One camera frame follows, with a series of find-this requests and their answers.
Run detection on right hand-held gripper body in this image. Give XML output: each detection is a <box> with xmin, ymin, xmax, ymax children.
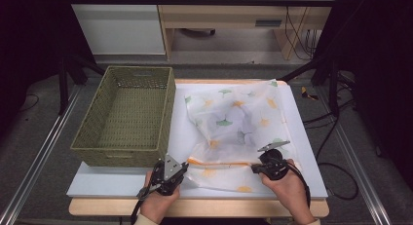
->
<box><xmin>257</xmin><ymin>140</ymin><xmax>291</xmax><ymax>181</ymax></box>

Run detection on black curtain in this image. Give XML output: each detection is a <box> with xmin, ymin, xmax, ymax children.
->
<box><xmin>311</xmin><ymin>0</ymin><xmax>413</xmax><ymax>180</ymax></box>
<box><xmin>0</xmin><ymin>0</ymin><xmax>98</xmax><ymax>138</ymax></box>

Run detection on black floor cables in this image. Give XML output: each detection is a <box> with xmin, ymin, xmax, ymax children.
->
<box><xmin>303</xmin><ymin>99</ymin><xmax>357</xmax><ymax>161</ymax></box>

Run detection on aluminium rail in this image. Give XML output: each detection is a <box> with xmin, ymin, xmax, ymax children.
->
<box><xmin>0</xmin><ymin>85</ymin><xmax>82</xmax><ymax>225</ymax></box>
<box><xmin>316</xmin><ymin>87</ymin><xmax>393</xmax><ymax>225</ymax></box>

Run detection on yellow and black tool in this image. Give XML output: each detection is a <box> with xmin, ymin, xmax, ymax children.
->
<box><xmin>300</xmin><ymin>86</ymin><xmax>319</xmax><ymax>101</ymax></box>

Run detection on green woven basket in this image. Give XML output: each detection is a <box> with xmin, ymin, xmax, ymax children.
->
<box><xmin>70</xmin><ymin>65</ymin><xmax>177</xmax><ymax>169</ymax></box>

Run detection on black metal stand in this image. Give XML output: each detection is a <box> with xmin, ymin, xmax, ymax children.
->
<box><xmin>57</xmin><ymin>53</ymin><xmax>106</xmax><ymax>116</ymax></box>
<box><xmin>279</xmin><ymin>54</ymin><xmax>342</xmax><ymax>118</ymax></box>

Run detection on hanging black cables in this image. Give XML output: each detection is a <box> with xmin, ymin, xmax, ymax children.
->
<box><xmin>283</xmin><ymin>5</ymin><xmax>318</xmax><ymax>61</ymax></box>

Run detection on person's right hand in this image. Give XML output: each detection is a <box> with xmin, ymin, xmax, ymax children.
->
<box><xmin>260</xmin><ymin>160</ymin><xmax>315</xmax><ymax>224</ymax></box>

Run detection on left hand-held gripper cable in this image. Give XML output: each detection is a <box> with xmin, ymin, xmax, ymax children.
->
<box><xmin>130</xmin><ymin>184</ymin><xmax>162</xmax><ymax>225</ymax></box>

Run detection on white board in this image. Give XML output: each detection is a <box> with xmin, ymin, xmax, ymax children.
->
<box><xmin>66</xmin><ymin>83</ymin><xmax>329</xmax><ymax>200</ymax></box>

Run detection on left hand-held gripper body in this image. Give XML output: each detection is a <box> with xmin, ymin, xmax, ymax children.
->
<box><xmin>150</xmin><ymin>154</ymin><xmax>183</xmax><ymax>196</ymax></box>

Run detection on light wooden table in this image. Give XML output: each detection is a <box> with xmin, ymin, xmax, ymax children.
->
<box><xmin>68</xmin><ymin>78</ymin><xmax>329</xmax><ymax>218</ymax></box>

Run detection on black horizontal bar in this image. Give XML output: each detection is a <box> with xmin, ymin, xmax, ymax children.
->
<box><xmin>64</xmin><ymin>0</ymin><xmax>339</xmax><ymax>8</ymax></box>

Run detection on person's left hand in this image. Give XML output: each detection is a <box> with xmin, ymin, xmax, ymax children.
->
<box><xmin>140</xmin><ymin>171</ymin><xmax>180</xmax><ymax>223</ymax></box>

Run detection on thin black cable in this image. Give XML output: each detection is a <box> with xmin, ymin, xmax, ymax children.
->
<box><xmin>18</xmin><ymin>93</ymin><xmax>41</xmax><ymax>113</ymax></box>

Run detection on right hand-held gripper cable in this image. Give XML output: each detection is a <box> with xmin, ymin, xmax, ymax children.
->
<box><xmin>286</xmin><ymin>161</ymin><xmax>359</xmax><ymax>208</ymax></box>

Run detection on white cabinet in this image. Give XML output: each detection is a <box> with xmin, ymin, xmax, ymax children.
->
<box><xmin>65</xmin><ymin>0</ymin><xmax>167</xmax><ymax>56</ymax></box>

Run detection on hand-held gripper cable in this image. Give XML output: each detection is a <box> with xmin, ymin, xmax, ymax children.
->
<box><xmin>130</xmin><ymin>184</ymin><xmax>162</xmax><ymax>225</ymax></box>
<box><xmin>286</xmin><ymin>161</ymin><xmax>359</xmax><ymax>208</ymax></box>

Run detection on wooden desk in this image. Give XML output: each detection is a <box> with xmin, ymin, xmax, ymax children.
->
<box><xmin>155</xmin><ymin>0</ymin><xmax>339</xmax><ymax>61</ymax></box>

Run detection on leaf-print mesh laundry bag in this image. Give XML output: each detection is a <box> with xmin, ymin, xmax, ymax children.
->
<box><xmin>184</xmin><ymin>79</ymin><xmax>301</xmax><ymax>194</ymax></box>

